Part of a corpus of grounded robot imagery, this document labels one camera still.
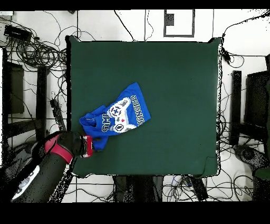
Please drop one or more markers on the black power strip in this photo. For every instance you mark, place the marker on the black power strip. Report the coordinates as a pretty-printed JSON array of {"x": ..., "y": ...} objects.
[
  {"x": 199, "y": 189},
  {"x": 56, "y": 109}
]

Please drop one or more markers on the grey square frame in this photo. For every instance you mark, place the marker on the grey square frame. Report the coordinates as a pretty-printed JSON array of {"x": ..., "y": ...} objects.
[{"x": 168, "y": 20}]

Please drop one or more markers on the black power adapter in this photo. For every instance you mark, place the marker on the black power adapter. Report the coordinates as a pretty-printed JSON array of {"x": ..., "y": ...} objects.
[{"x": 226, "y": 56}]

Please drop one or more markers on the black frame stand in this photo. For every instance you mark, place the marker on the black frame stand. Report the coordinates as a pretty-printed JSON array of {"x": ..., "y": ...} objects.
[
  {"x": 41, "y": 95},
  {"x": 235, "y": 105}
]

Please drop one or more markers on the grey wheeled base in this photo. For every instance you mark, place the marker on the grey wheeled base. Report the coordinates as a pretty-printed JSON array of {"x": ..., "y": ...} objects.
[
  {"x": 25, "y": 148},
  {"x": 247, "y": 154}
]

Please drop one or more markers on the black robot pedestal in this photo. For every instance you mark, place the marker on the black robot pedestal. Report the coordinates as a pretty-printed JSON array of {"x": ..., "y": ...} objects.
[{"x": 139, "y": 188}]

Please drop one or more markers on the dark green table cloth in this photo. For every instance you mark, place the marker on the dark green table cloth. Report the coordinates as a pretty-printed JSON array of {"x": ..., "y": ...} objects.
[{"x": 179, "y": 84}]

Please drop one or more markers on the blue printed t-shirt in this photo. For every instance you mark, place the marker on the blue printed t-shirt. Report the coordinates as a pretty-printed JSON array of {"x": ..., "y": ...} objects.
[{"x": 130, "y": 90}]

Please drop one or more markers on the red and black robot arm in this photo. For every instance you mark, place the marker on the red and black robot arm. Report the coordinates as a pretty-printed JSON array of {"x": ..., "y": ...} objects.
[{"x": 46, "y": 179}]

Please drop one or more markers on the black electronics box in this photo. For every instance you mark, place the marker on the black electronics box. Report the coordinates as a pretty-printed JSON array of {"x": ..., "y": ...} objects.
[{"x": 18, "y": 33}]

